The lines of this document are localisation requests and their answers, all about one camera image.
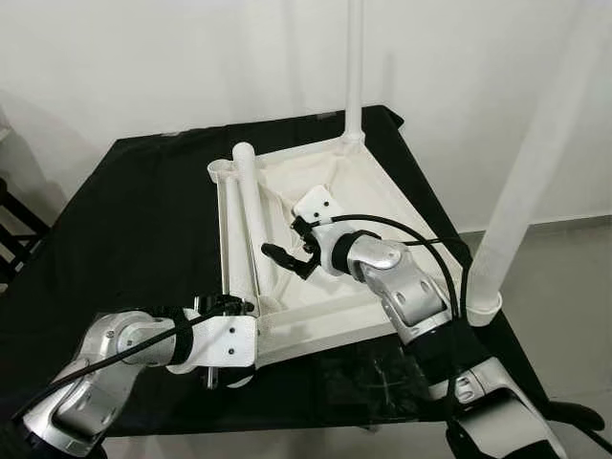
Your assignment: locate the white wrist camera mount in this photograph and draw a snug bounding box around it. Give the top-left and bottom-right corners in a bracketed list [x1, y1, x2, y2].
[186, 314, 259, 388]
[292, 186, 360, 278]

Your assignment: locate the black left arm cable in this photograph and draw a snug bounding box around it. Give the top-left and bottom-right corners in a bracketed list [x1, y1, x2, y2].
[10, 311, 226, 422]

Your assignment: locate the clear plastic bag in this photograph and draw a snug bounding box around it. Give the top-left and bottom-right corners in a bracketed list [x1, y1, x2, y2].
[325, 344, 431, 412]

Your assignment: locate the black tablecloth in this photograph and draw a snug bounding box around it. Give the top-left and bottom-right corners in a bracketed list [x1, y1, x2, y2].
[0, 105, 605, 441]

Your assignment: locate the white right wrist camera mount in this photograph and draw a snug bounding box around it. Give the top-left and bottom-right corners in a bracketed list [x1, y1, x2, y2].
[292, 186, 360, 278]

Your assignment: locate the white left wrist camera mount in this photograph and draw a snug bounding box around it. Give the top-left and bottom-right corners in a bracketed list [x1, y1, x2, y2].
[186, 314, 259, 388]

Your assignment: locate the white plastic table leg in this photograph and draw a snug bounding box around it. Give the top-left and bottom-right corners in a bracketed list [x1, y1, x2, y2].
[231, 142, 278, 297]
[342, 0, 369, 144]
[222, 177, 242, 297]
[464, 0, 612, 326]

